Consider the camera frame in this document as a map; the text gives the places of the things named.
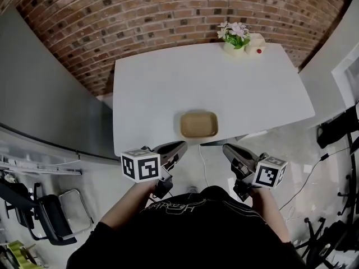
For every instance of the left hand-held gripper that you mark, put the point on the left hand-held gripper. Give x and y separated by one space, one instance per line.
141 165

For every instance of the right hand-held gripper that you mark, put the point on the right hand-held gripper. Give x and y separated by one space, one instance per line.
266 172

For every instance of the tan rectangular container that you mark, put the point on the tan rectangular container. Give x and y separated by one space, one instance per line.
199 125

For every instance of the person's left forearm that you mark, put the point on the person's left forearm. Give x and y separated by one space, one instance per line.
127 203

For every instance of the person's right forearm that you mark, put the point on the person's right forearm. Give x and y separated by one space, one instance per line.
269 214

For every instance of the person's black shirt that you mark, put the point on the person's black shirt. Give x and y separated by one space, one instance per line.
190 234

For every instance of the white table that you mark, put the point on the white table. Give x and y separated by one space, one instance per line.
207 94

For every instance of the black office chair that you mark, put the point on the black office chair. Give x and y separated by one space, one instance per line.
47 220

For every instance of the cream box with red knob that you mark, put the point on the cream box with red knob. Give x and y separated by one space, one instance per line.
255 46

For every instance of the white flower pot plant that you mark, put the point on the white flower pot plant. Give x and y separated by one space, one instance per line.
234 38

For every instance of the green slatted object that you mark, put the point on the green slatted object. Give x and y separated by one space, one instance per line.
19 255

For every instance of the metal frame chair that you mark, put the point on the metal frame chair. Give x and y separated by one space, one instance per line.
75 212

